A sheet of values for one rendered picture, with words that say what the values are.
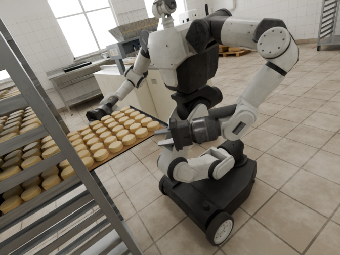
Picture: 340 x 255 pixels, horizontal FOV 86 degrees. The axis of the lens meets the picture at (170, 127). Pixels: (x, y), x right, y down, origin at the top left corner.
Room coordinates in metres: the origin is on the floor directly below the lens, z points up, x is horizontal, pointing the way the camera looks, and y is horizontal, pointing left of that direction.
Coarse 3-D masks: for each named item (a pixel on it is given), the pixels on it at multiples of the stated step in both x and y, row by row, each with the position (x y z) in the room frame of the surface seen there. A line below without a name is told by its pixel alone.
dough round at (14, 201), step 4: (12, 196) 0.46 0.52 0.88; (16, 196) 0.45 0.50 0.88; (8, 200) 0.44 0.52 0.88; (12, 200) 0.44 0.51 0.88; (16, 200) 0.43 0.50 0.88; (20, 200) 0.44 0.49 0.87; (4, 204) 0.43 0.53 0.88; (8, 204) 0.42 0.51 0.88; (12, 204) 0.42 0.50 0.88; (16, 204) 0.42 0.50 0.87; (0, 208) 0.42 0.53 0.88; (4, 208) 0.41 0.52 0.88; (8, 208) 0.41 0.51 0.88; (12, 208) 0.41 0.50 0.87; (4, 212) 0.41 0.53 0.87
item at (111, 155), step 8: (160, 128) 0.65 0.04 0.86; (80, 136) 0.79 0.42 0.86; (96, 136) 0.75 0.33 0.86; (136, 136) 0.64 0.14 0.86; (104, 144) 0.65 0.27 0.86; (120, 152) 0.56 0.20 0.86; (104, 160) 0.54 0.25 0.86; (88, 168) 0.52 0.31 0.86; (40, 176) 0.55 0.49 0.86; (40, 184) 0.50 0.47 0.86
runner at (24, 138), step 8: (40, 128) 0.47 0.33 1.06; (16, 136) 0.44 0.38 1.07; (24, 136) 0.45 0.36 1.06; (32, 136) 0.46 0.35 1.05; (40, 136) 0.46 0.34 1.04; (0, 144) 0.43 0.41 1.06; (8, 144) 0.43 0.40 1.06; (16, 144) 0.44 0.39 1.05; (24, 144) 0.44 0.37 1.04; (0, 152) 0.42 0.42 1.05; (8, 152) 0.43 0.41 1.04
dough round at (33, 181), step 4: (36, 176) 0.53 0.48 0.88; (28, 180) 0.52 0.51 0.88; (32, 180) 0.51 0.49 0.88; (36, 180) 0.51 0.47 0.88; (40, 180) 0.52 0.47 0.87; (24, 184) 0.50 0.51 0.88; (28, 184) 0.49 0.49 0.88; (32, 184) 0.49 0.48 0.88; (36, 184) 0.50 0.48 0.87; (24, 188) 0.49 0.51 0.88
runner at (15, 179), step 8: (48, 160) 0.45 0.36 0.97; (56, 160) 0.46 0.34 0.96; (32, 168) 0.43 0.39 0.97; (40, 168) 0.44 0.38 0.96; (48, 168) 0.45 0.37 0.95; (16, 176) 0.42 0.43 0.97; (24, 176) 0.42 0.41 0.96; (32, 176) 0.43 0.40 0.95; (0, 184) 0.40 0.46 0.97; (8, 184) 0.41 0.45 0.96; (16, 184) 0.41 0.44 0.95; (0, 192) 0.39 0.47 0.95
